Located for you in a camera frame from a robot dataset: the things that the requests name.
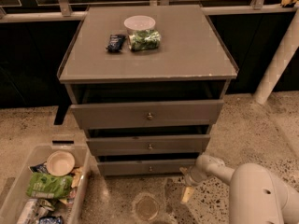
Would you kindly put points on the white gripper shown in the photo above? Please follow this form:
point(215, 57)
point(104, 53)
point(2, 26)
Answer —
point(191, 176)

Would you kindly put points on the grey bottom drawer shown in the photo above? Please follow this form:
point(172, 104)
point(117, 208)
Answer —
point(159, 167)

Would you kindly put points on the grey drawer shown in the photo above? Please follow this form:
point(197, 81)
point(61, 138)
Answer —
point(187, 143)
point(147, 114)
point(159, 167)

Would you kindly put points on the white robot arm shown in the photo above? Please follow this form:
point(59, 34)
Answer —
point(256, 195)

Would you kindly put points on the grey middle drawer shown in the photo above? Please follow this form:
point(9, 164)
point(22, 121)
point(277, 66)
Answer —
point(187, 143)

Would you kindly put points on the grey top drawer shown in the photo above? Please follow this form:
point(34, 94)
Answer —
point(147, 114)

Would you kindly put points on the grey drawer cabinet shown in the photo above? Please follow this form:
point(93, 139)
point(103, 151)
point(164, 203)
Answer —
point(191, 64)

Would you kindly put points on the round floor drain cover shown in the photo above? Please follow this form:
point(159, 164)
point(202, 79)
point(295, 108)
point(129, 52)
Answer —
point(146, 207)

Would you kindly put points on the cream bowl in bin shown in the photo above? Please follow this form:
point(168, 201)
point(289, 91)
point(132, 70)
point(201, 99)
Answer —
point(60, 163)

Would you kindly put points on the blue packet in bin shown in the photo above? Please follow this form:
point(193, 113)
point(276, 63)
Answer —
point(51, 220)

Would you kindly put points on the green chip bag in bin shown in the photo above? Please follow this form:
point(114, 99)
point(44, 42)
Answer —
point(48, 186)

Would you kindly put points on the green snack bag on cabinet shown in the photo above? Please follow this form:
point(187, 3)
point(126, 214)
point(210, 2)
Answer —
point(143, 40)

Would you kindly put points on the white packet in bin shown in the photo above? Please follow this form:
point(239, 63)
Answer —
point(34, 210)

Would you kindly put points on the dark blue snack packet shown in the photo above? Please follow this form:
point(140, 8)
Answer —
point(115, 43)

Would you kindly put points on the white plastic bowl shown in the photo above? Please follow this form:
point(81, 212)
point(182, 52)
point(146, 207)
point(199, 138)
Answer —
point(139, 23)

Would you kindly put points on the white diagonal pillar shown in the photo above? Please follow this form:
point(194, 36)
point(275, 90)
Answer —
point(283, 55)

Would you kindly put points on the clear plastic storage bin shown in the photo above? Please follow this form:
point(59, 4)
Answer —
point(17, 198)

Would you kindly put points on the yellow object on ledge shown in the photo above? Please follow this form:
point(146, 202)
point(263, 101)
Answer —
point(288, 3)

